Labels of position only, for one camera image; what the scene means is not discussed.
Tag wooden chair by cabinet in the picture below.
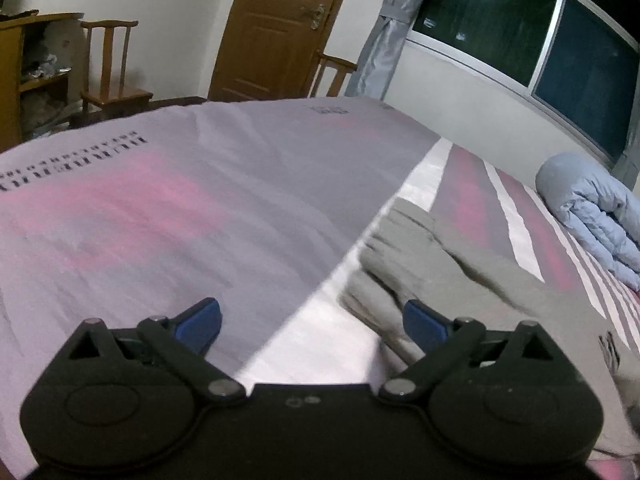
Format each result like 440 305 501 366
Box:
79 20 153 120

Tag grey curtain near door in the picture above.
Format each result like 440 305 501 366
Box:
345 0 423 100

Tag grey pants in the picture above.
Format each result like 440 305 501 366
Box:
340 198 639 457

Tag window with white frame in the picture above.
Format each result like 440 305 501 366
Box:
408 0 639 162

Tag brown wooden door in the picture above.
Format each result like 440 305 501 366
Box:
207 0 343 102

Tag wooden chair by door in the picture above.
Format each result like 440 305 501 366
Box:
309 49 359 99

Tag wooden cabinet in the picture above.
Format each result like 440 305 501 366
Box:
0 8 87 154

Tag folded light blue quilt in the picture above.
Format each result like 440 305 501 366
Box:
535 152 640 292

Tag striped pink grey bedsheet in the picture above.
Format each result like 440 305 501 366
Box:
1 98 639 478

